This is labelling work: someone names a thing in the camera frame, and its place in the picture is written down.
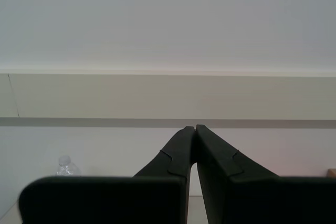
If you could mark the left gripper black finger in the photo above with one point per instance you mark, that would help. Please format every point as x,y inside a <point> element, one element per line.
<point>262,200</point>
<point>105,200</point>

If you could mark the clear plastic water bottle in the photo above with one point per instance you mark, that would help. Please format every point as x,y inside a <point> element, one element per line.
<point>67,167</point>

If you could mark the brown cardboard box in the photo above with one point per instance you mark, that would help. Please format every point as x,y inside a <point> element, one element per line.
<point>332,173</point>

